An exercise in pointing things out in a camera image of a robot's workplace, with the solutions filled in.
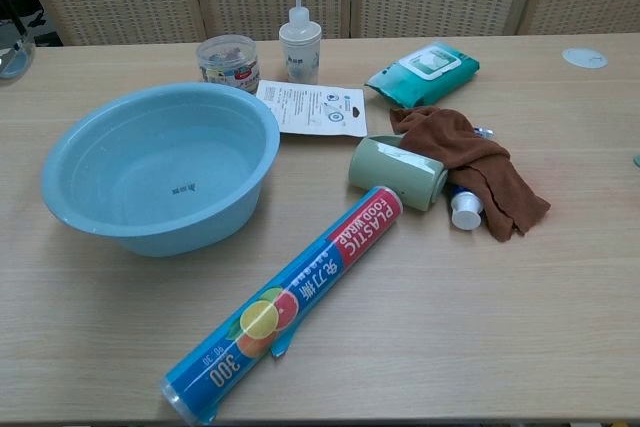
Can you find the white printed packaging card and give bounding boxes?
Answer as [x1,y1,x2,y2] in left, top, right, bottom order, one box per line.
[254,79,369,138]

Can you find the brown cloth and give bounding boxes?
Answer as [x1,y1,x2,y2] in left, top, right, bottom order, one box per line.
[388,106,552,243]

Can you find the plastic food wrap roll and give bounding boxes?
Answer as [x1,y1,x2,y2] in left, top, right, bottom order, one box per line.
[159,184,405,427]

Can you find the white capped toothpaste tube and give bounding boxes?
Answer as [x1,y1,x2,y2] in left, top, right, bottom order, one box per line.
[448,122,497,232]

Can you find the white squeeze bottle with nozzle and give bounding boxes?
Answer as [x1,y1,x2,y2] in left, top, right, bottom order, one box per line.
[278,0,322,85]

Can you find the clear jar of clips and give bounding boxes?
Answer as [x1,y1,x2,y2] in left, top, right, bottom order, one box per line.
[194,34,259,94]

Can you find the teal wet wipes pack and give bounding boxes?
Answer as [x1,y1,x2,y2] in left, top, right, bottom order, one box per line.
[363,41,482,109]

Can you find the black stand frame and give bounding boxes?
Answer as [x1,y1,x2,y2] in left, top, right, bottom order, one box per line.
[0,0,49,44]

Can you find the green ceramic mug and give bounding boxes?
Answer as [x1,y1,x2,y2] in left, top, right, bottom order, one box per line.
[348,134,450,214]

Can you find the round grey cable grommet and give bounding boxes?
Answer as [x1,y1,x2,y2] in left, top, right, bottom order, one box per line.
[560,46,609,69]

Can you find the light blue plastic basin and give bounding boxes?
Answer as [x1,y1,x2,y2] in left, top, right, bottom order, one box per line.
[39,81,282,259]

